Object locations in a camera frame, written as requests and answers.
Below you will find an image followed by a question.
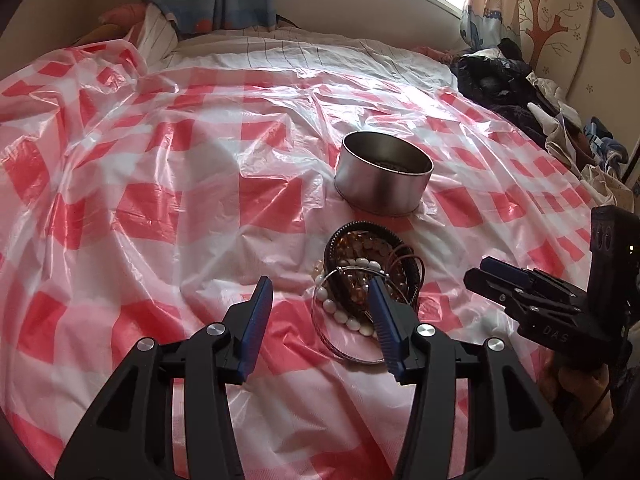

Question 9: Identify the white striped bed sheet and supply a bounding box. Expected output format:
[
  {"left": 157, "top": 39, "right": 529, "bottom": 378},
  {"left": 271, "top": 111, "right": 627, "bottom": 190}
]
[{"left": 165, "top": 27, "right": 458, "bottom": 92}]

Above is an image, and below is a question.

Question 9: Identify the pink and blue curtain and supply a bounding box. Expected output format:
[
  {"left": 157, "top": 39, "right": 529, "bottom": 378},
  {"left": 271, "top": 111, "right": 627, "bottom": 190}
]
[{"left": 459, "top": 0, "right": 531, "bottom": 56}]

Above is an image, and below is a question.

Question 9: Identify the pink pillow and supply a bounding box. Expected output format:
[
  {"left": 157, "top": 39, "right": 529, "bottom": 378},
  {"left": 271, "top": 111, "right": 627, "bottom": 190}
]
[{"left": 97, "top": 2, "right": 151, "bottom": 28}]

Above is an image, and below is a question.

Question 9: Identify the silver bangle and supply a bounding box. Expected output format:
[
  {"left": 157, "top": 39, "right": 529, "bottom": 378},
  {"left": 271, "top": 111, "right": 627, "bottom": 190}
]
[{"left": 310, "top": 266, "right": 390, "bottom": 365}]

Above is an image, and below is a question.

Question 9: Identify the brown bead bracelet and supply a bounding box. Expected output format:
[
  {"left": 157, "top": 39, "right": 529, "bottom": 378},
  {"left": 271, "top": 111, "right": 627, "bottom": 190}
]
[{"left": 331, "top": 231, "right": 397, "bottom": 273}]

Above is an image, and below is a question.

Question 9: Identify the pile of dark clothes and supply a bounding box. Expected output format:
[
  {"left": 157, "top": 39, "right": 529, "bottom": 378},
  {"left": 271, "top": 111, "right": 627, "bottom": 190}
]
[{"left": 450, "top": 37, "right": 566, "bottom": 133}]

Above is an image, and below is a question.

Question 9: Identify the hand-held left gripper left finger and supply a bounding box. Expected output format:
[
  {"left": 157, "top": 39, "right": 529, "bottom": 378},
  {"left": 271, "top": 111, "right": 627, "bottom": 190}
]
[{"left": 54, "top": 276, "right": 274, "bottom": 480}]

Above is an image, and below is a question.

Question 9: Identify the white pearl bracelet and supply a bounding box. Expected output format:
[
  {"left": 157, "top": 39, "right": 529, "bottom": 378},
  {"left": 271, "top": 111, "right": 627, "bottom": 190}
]
[{"left": 314, "top": 257, "right": 387, "bottom": 341}]

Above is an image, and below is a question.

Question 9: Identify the person's right hand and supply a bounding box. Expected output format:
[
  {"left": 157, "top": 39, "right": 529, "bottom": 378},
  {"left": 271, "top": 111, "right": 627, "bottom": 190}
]
[{"left": 542, "top": 360, "right": 615, "bottom": 443}]

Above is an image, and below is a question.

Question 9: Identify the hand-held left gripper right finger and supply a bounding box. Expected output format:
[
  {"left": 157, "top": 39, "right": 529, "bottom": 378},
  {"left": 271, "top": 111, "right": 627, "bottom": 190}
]
[{"left": 367, "top": 276, "right": 583, "bottom": 480}]

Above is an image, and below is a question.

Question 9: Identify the round metal tin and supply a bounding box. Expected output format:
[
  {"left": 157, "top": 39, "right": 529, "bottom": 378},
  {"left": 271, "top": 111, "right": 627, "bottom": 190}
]
[{"left": 334, "top": 131, "right": 434, "bottom": 217}]

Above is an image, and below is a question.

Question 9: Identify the thin brown wire bangle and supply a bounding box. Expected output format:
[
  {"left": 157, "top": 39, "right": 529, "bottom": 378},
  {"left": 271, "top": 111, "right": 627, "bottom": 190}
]
[{"left": 392, "top": 247, "right": 427, "bottom": 308}]

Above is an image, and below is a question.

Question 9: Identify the blue and white cloth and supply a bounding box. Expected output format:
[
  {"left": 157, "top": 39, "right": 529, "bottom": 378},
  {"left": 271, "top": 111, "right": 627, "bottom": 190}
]
[{"left": 584, "top": 117, "right": 629, "bottom": 166}]

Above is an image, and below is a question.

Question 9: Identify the red white checkered plastic sheet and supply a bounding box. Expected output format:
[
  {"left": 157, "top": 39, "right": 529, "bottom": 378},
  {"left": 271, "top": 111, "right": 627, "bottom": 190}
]
[{"left": 0, "top": 42, "right": 601, "bottom": 480}]

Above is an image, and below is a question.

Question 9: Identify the white striped pillow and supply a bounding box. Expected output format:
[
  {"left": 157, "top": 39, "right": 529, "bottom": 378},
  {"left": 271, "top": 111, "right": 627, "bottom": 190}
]
[{"left": 125, "top": 7, "right": 181, "bottom": 63}]

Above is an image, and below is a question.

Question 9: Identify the black ridged bracelet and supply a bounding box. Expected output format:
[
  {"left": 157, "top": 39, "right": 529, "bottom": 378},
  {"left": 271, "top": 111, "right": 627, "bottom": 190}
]
[{"left": 324, "top": 220, "right": 424, "bottom": 313}]

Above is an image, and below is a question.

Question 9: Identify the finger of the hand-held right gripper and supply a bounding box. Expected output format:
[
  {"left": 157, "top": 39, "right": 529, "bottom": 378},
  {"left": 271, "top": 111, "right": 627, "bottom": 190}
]
[
  {"left": 481, "top": 256, "right": 578, "bottom": 306},
  {"left": 463, "top": 268, "right": 556, "bottom": 333}
]

